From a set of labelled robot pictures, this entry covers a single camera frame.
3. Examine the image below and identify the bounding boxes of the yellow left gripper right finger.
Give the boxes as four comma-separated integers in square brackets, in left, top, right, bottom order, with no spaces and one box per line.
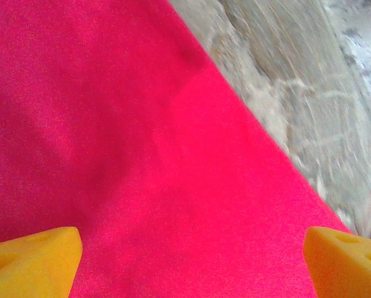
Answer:
[303,226,371,298]

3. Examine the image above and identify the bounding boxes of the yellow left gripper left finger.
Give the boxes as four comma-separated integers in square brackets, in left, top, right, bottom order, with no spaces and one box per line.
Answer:
[0,226,83,298]

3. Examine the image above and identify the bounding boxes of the red t-shirt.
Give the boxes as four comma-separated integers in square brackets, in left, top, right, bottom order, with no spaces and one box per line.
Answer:
[0,0,371,298]

